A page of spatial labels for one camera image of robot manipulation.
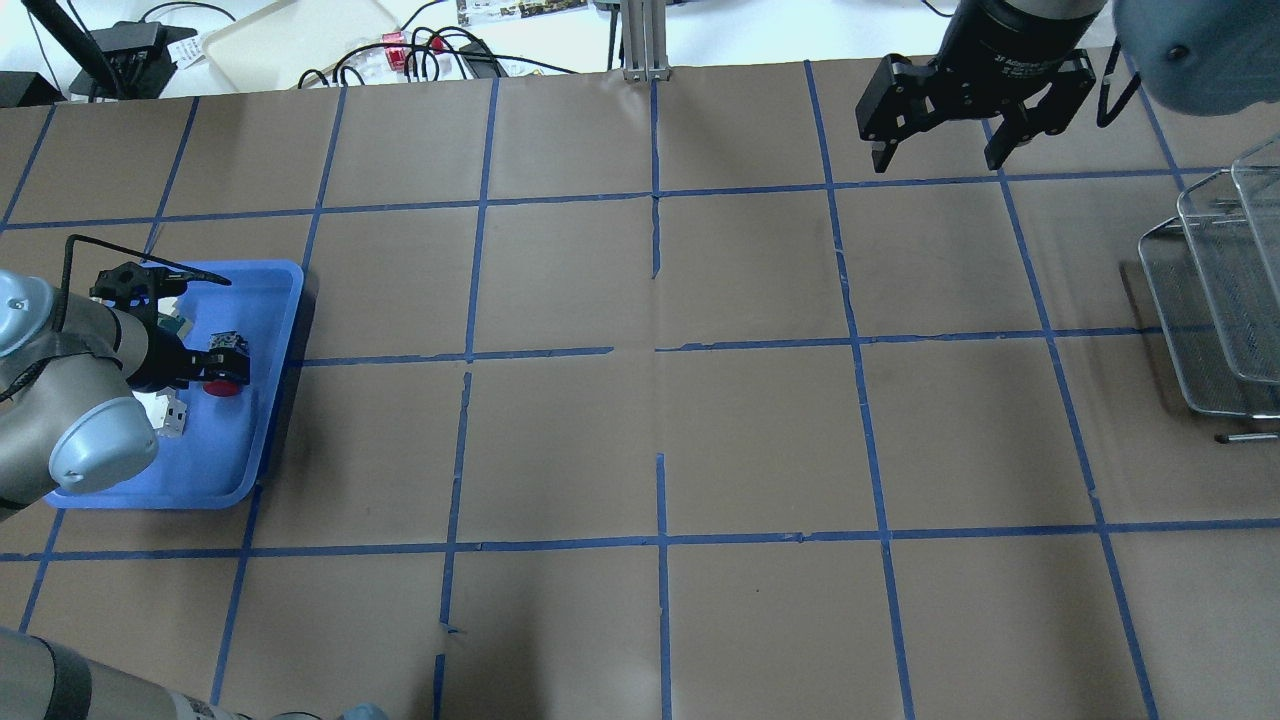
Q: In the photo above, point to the black device box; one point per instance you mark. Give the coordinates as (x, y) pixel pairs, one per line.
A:
(139, 57)

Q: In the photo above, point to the blue plastic tray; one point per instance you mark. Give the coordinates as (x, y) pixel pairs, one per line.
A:
(215, 462)

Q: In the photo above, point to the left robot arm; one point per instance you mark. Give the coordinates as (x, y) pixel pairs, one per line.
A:
(72, 371)

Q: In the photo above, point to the wire mesh shelf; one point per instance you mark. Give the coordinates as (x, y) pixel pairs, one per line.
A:
(1213, 273)

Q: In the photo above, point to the aluminium frame post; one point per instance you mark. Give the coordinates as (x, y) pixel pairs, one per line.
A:
(644, 41)

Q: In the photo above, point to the green terminal block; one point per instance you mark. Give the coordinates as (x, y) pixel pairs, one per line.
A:
(172, 319)

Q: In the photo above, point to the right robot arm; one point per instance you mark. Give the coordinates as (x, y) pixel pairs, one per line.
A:
(1199, 58)

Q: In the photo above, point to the red emergency stop button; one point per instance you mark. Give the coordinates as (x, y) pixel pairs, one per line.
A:
(228, 367)

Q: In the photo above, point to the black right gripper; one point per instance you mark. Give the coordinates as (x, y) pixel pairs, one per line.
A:
(1000, 42)

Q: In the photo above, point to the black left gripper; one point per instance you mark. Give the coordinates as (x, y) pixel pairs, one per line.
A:
(160, 367)

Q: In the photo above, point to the white circuit breaker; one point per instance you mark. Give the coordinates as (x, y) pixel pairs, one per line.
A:
(166, 413)

